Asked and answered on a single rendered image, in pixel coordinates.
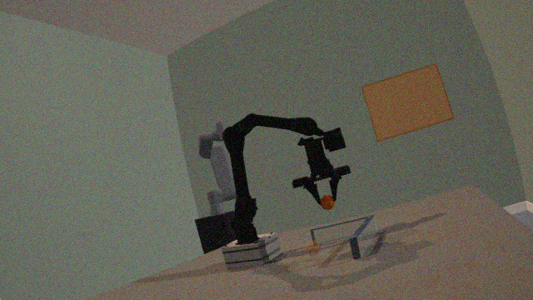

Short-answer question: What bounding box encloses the clear low corner wall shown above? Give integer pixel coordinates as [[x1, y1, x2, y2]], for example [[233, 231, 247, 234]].
[[311, 216, 378, 256]]

